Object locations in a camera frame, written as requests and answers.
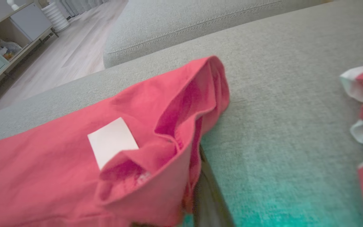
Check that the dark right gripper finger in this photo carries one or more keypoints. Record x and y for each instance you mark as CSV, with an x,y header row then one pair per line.
x,y
211,201

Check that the red Bulls jersey white sleeves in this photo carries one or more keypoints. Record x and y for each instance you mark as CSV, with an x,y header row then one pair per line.
x,y
43,173

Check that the large grey sofa seat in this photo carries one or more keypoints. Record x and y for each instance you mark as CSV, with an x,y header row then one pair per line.
x,y
295,126

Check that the grey sofa cushion with seam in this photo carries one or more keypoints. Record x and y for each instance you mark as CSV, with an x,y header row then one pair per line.
x,y
184,22

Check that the pale pleated curtain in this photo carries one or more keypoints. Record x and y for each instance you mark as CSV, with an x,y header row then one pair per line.
x,y
80,4

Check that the white ribbed vase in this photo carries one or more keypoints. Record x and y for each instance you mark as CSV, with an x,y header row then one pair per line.
x,y
57,17

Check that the colourful toy pile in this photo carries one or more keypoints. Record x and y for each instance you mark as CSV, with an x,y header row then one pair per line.
x,y
8,49

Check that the low cabinet with pale-green drawers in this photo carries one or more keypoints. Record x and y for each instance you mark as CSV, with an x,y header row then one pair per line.
x,y
30,20

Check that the small white figurine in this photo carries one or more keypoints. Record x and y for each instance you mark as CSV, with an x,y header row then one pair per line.
x,y
13,3

